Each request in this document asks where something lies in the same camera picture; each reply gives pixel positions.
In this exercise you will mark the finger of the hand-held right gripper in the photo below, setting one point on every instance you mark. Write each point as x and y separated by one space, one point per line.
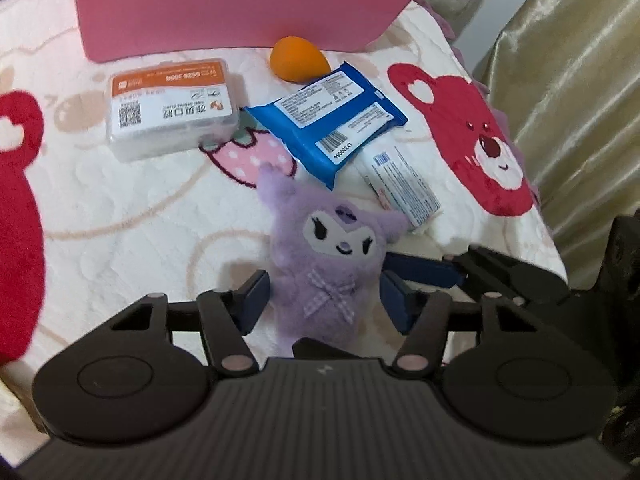
425 270

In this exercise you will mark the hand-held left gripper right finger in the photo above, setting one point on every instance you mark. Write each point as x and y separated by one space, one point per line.
395 302

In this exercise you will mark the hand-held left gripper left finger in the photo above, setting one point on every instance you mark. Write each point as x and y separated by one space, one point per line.
254 302

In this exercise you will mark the purple plush toy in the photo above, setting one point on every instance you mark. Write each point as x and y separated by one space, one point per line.
320 275

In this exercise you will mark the blue wet wipes packet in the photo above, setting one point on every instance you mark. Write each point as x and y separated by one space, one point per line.
320 125

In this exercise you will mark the pink cardboard box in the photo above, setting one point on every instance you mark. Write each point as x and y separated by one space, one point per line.
225 5

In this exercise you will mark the small white packet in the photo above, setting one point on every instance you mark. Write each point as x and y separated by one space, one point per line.
400 185

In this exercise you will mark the bear printed blanket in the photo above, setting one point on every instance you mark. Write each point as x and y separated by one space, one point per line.
125 220

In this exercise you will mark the gold satin curtain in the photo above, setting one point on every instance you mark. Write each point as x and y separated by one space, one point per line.
575 85

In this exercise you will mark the clear plastic box orange label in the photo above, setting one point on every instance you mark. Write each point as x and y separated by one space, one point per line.
170 105

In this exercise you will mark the orange egg-shaped makeup sponge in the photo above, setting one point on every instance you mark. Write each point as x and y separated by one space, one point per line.
296 60

